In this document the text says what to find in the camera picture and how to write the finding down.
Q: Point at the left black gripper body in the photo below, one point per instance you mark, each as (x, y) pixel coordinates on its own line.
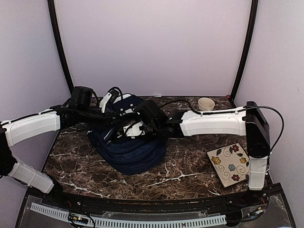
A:
(85, 114)

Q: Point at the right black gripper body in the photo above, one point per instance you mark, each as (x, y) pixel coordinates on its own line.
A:
(152, 131)

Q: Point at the navy blue student backpack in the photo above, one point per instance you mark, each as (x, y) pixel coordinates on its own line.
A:
(127, 155)

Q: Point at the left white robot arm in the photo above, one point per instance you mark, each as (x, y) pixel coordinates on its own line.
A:
(14, 133)

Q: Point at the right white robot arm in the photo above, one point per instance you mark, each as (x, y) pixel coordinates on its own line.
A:
(246, 121)

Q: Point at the cream floral ceramic mug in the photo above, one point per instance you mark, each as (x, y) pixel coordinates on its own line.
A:
(206, 104)

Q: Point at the square floral ceramic plate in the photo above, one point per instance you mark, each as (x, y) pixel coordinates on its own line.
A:
(231, 164)

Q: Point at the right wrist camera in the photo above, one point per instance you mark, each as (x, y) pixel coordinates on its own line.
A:
(134, 130)

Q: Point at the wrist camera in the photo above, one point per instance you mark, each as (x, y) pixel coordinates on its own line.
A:
(108, 98)
(134, 130)

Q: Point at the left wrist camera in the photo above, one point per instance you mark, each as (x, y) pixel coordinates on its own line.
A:
(108, 98)

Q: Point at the left black frame post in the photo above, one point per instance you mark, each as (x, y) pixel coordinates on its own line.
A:
(59, 44)

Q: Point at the black frame post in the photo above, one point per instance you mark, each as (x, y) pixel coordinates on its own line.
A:
(245, 51)
(59, 44)

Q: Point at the grey slotted cable duct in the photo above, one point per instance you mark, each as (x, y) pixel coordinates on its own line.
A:
(127, 220)

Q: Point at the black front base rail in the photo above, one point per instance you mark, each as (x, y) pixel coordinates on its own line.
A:
(267, 208)

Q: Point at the right black frame post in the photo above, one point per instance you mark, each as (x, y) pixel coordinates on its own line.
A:
(245, 51)

